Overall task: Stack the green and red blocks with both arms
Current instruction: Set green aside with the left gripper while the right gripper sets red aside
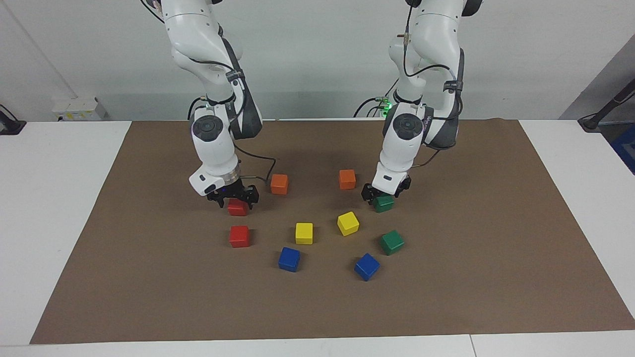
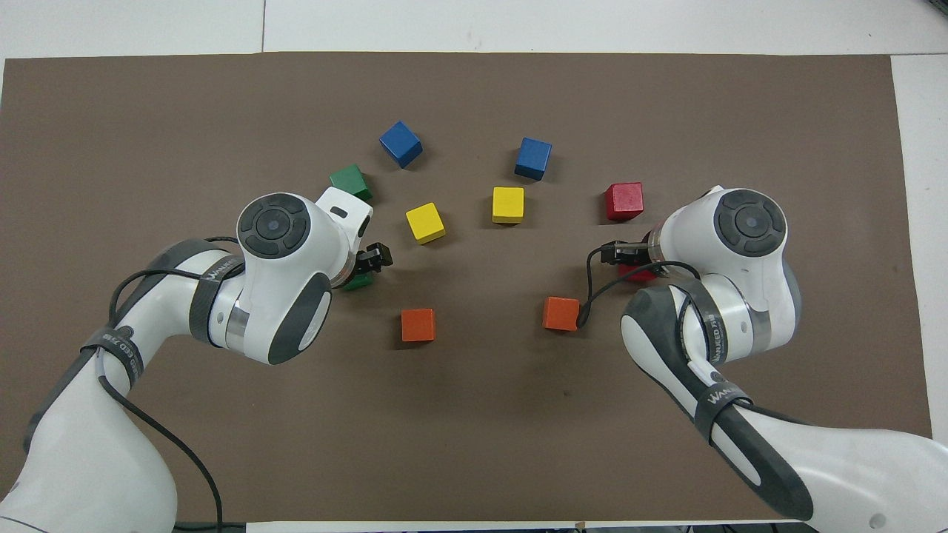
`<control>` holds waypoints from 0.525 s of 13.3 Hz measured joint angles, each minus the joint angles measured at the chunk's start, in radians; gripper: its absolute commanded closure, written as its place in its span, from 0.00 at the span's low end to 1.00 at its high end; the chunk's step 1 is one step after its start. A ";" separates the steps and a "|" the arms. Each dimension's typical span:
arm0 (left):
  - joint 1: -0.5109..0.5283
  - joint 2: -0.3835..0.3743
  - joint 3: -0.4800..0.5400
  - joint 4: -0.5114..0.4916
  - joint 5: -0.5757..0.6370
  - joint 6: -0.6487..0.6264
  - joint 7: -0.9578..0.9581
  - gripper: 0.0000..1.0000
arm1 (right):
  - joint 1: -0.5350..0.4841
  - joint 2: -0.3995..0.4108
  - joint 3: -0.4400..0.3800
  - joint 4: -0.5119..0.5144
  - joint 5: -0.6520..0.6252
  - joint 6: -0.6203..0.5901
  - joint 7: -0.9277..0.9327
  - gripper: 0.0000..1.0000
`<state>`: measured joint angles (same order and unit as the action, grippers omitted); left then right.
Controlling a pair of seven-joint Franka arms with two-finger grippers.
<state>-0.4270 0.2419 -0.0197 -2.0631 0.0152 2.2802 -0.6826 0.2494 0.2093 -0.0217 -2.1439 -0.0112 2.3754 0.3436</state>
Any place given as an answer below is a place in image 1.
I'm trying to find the brown table mat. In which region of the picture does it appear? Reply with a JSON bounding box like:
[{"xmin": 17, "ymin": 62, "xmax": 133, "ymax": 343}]
[{"xmin": 30, "ymin": 119, "xmax": 635, "ymax": 344}]

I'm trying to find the blue box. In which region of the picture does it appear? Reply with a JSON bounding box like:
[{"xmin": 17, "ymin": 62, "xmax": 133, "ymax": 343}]
[{"xmin": 611, "ymin": 124, "xmax": 635, "ymax": 175}]

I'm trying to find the blue wooden block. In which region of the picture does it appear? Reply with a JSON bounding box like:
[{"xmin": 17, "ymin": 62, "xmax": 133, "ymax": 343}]
[
  {"xmin": 278, "ymin": 247, "xmax": 301, "ymax": 273},
  {"xmin": 354, "ymin": 253, "xmax": 381, "ymax": 282}
]

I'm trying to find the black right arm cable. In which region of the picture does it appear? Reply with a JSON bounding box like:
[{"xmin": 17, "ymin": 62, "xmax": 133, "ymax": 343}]
[{"xmin": 140, "ymin": 0, "xmax": 277, "ymax": 181}]

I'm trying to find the white power strip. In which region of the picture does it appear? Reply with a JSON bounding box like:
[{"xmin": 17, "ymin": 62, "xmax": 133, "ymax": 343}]
[{"xmin": 52, "ymin": 97, "xmax": 107, "ymax": 122}]

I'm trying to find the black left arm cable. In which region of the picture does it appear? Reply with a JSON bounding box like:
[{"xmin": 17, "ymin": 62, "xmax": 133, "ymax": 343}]
[{"xmin": 401, "ymin": 0, "xmax": 465, "ymax": 169}]

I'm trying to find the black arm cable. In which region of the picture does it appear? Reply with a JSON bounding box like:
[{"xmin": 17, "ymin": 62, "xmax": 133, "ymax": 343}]
[
  {"xmin": 401, "ymin": 0, "xmax": 465, "ymax": 169},
  {"xmin": 140, "ymin": 0, "xmax": 277, "ymax": 181}
]

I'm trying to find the black base cable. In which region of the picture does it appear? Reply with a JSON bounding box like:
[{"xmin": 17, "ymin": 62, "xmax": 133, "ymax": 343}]
[
  {"xmin": 353, "ymin": 79, "xmax": 397, "ymax": 119},
  {"xmin": 188, "ymin": 97, "xmax": 209, "ymax": 120}
]

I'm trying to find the black clamp mount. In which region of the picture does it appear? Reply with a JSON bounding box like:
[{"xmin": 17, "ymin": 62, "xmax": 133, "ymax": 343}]
[{"xmin": 0, "ymin": 104, "xmax": 26, "ymax": 135}]

